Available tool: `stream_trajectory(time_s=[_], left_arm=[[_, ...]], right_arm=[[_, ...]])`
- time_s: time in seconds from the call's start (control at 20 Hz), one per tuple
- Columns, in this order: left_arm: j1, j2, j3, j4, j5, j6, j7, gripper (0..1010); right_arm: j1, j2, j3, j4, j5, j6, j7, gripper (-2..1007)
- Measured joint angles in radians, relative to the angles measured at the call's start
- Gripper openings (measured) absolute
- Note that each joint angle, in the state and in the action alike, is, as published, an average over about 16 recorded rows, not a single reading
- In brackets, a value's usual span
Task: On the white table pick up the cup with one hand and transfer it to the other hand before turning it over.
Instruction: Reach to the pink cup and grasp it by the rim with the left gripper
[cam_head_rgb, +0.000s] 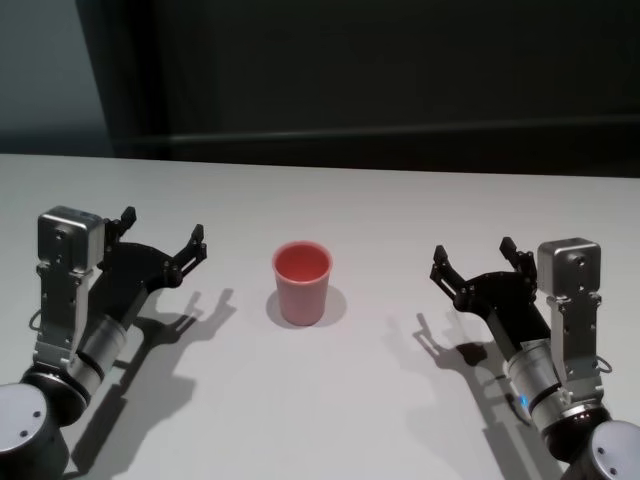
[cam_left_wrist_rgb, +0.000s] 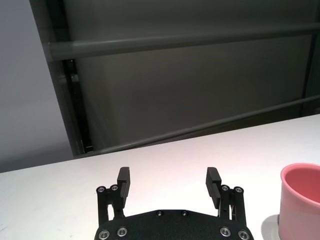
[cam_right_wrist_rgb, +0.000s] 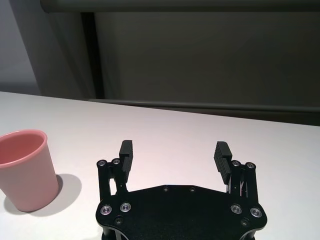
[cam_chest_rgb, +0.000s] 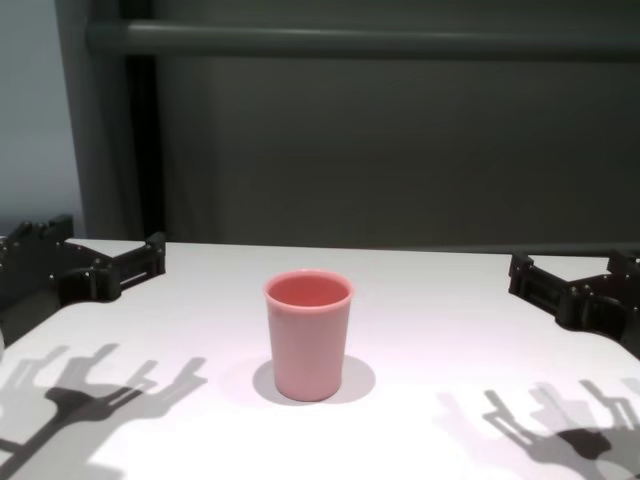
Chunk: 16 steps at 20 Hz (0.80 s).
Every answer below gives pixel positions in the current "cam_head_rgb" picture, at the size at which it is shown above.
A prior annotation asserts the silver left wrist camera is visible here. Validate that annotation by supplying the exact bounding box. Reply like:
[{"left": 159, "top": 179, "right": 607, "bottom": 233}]
[{"left": 32, "top": 205, "right": 109, "bottom": 374}]

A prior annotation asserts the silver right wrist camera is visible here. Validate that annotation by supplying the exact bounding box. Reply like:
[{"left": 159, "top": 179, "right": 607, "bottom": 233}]
[{"left": 537, "top": 237, "right": 604, "bottom": 401}]

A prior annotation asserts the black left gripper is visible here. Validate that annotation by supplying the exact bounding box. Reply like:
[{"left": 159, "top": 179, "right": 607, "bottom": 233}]
[{"left": 84, "top": 205, "right": 208, "bottom": 346}]

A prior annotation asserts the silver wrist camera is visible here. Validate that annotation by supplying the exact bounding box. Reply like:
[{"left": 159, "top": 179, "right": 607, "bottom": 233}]
[
  {"left": 537, "top": 237, "right": 604, "bottom": 401},
  {"left": 32, "top": 205, "right": 109, "bottom": 374}
]

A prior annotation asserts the pink plastic cup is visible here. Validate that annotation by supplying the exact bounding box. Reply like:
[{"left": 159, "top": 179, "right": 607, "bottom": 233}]
[{"left": 271, "top": 240, "right": 334, "bottom": 327}]

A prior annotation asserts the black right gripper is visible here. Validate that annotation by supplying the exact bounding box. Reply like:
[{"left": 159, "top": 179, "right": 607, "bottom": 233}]
[{"left": 429, "top": 237, "right": 551, "bottom": 351}]

